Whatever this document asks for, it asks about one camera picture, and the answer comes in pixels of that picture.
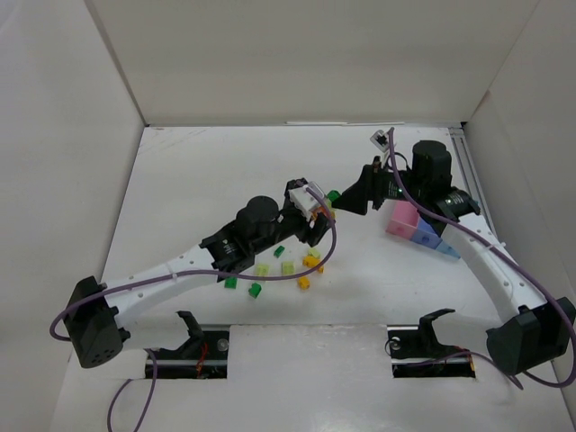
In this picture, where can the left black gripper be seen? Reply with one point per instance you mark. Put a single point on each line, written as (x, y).
(296, 216)

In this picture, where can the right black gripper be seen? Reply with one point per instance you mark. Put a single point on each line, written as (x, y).
(372, 184)

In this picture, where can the green square lego brick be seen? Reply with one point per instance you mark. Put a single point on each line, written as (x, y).
(333, 195)

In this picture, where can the green lego plate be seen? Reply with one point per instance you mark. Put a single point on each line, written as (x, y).
(231, 283)

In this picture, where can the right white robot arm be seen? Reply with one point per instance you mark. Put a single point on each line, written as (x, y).
(534, 327)

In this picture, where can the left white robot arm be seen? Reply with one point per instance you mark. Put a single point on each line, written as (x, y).
(99, 316)

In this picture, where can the small dark green lego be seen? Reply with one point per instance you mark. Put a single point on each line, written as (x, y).
(279, 251)

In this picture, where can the light green lego right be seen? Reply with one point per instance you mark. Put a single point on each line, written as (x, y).
(313, 252)

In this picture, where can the light green lego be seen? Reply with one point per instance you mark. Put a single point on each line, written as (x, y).
(261, 272)
(313, 252)
(288, 268)

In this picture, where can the orange long lego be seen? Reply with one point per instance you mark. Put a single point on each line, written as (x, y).
(313, 262)

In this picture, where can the light green lego middle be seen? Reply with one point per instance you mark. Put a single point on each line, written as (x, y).
(288, 268)

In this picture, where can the pink container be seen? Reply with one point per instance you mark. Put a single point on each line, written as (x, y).
(404, 220)

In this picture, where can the light green lego left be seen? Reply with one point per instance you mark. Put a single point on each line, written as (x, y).
(261, 272)

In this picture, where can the orange small lego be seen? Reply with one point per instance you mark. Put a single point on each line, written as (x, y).
(304, 283)

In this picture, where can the purple container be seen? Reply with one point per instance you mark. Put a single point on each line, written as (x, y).
(424, 235)

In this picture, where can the blue container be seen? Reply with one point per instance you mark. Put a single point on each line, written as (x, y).
(446, 249)

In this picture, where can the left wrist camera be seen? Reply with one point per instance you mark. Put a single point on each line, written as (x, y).
(304, 201)

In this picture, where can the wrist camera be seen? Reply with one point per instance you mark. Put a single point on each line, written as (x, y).
(304, 201)
(380, 140)

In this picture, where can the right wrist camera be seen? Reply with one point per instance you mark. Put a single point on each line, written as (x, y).
(380, 140)

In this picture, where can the aluminium rail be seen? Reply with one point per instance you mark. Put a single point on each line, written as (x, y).
(470, 177)

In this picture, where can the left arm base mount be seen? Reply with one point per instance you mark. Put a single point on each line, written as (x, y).
(203, 355)

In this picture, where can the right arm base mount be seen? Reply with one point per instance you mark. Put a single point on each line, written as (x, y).
(416, 353)

